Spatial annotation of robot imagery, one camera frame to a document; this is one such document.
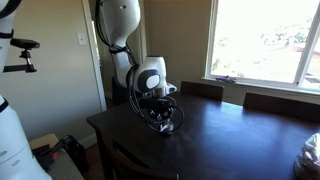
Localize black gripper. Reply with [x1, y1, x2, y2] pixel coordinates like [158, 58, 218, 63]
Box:
[141, 105, 176, 133]

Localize white light switch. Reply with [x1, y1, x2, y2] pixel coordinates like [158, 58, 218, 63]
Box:
[76, 32, 87, 47]

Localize white framed window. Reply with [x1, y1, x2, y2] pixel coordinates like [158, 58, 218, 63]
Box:
[203, 0, 320, 93]

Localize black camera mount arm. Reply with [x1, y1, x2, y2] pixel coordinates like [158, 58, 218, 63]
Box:
[3, 49, 38, 74]

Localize clear plastic food bag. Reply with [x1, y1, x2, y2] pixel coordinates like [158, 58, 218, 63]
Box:
[294, 132, 320, 180]

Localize cream coloured box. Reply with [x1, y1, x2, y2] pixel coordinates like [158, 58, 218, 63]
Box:
[29, 133, 60, 150]

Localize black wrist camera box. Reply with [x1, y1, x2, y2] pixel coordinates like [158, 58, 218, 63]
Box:
[143, 97, 175, 108]

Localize purple object on sill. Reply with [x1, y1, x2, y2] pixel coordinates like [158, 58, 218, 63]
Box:
[215, 75, 237, 84]

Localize black office chair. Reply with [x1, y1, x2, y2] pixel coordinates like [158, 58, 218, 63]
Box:
[111, 76, 134, 106]

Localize grey perforated platform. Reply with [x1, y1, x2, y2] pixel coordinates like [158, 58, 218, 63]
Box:
[46, 148, 84, 180]

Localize black external camera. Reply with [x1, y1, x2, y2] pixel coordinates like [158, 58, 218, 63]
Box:
[9, 37, 41, 50]

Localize black tool with red button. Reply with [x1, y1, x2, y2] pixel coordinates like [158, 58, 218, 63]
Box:
[33, 134, 89, 174]

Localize white door frame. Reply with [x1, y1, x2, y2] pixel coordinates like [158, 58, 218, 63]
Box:
[81, 0, 150, 113]

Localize dark wooden chair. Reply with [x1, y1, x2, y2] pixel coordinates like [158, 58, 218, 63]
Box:
[179, 80, 225, 102]
[99, 129, 179, 180]
[243, 91, 320, 123]

